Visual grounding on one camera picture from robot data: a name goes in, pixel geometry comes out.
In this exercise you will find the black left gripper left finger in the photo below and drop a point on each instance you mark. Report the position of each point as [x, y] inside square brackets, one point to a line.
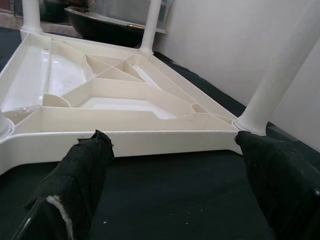
[77, 185]

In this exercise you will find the beige fabric bench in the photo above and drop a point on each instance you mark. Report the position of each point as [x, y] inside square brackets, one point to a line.
[10, 18]

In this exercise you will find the black tablecloth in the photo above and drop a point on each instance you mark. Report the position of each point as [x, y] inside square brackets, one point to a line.
[170, 195]

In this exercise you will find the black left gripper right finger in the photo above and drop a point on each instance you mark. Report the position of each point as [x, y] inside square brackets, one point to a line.
[282, 185]

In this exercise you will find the white plastic table top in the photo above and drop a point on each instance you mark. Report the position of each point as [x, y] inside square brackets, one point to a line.
[125, 117]

